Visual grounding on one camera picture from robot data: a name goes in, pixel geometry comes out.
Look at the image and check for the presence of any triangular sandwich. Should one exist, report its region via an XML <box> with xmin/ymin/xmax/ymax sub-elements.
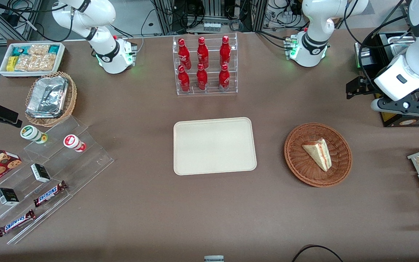
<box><xmin>302</xmin><ymin>138</ymin><xmax>332</xmax><ymax>172</ymax></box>

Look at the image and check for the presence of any light tan wicker basket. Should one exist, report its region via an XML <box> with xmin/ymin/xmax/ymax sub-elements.
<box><xmin>25</xmin><ymin>71</ymin><xmax>77</xmax><ymax>128</ymax></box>

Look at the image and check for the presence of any round brown wicker basket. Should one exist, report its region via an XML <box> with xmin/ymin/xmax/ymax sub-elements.
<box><xmin>284</xmin><ymin>123</ymin><xmax>352</xmax><ymax>188</ymax></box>

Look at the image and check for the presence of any beige plastic tray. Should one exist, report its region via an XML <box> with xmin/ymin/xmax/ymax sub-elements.
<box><xmin>173</xmin><ymin>117</ymin><xmax>257</xmax><ymax>176</ymax></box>

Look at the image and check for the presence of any green lid white cup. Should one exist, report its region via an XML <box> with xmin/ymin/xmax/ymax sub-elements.
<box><xmin>20</xmin><ymin>125</ymin><xmax>48</xmax><ymax>144</ymax></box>

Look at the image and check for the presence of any silver foil container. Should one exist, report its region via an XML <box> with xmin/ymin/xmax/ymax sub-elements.
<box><xmin>26</xmin><ymin>76</ymin><xmax>69</xmax><ymax>119</ymax></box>

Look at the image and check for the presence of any white rectangular snack bin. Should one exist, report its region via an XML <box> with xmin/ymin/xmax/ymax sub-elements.
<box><xmin>0</xmin><ymin>42</ymin><xmax>65</xmax><ymax>78</ymax></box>

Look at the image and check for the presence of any clear bag of crackers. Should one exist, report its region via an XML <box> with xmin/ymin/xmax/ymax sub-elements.
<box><xmin>15</xmin><ymin>55</ymin><xmax>56</xmax><ymax>72</ymax></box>
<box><xmin>28</xmin><ymin>44</ymin><xmax>50</xmax><ymax>56</ymax></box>

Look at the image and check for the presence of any small black carton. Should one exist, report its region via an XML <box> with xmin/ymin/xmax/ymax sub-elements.
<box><xmin>0</xmin><ymin>188</ymin><xmax>20</xmax><ymax>206</ymax></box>
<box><xmin>31</xmin><ymin>163</ymin><xmax>51</xmax><ymax>183</ymax></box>

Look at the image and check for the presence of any red lid white cup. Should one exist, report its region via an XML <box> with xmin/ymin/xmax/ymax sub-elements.
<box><xmin>63</xmin><ymin>134</ymin><xmax>87</xmax><ymax>152</ymax></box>

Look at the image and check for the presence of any brown snickers bar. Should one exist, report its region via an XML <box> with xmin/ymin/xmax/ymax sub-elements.
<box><xmin>0</xmin><ymin>210</ymin><xmax>36</xmax><ymax>238</ymax></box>
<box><xmin>33</xmin><ymin>181</ymin><xmax>68</xmax><ymax>208</ymax></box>

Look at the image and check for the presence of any clear acrylic stepped stand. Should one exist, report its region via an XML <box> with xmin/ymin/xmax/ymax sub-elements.
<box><xmin>0</xmin><ymin>116</ymin><xmax>115</xmax><ymax>245</ymax></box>

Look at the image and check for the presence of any red cola bottle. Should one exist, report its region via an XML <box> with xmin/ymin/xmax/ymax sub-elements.
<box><xmin>178</xmin><ymin>38</ymin><xmax>192</xmax><ymax>70</ymax></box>
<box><xmin>197</xmin><ymin>36</ymin><xmax>209</xmax><ymax>69</ymax></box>
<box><xmin>219</xmin><ymin>64</ymin><xmax>230</xmax><ymax>91</ymax></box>
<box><xmin>178</xmin><ymin>65</ymin><xmax>191</xmax><ymax>92</ymax></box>
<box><xmin>196</xmin><ymin>63</ymin><xmax>208</xmax><ymax>91</ymax></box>
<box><xmin>220</xmin><ymin>35</ymin><xmax>231</xmax><ymax>67</ymax></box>

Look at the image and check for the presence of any clear acrylic bottle rack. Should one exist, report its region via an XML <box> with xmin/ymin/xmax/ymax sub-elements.
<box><xmin>172</xmin><ymin>33</ymin><xmax>238</xmax><ymax>96</ymax></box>

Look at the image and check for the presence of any aluminium equipment rack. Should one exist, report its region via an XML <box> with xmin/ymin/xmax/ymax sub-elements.
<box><xmin>153</xmin><ymin>0</ymin><xmax>268</xmax><ymax>35</ymax></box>

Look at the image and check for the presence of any black cable loop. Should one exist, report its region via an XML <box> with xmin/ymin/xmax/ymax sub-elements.
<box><xmin>291</xmin><ymin>245</ymin><xmax>344</xmax><ymax>262</ymax></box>

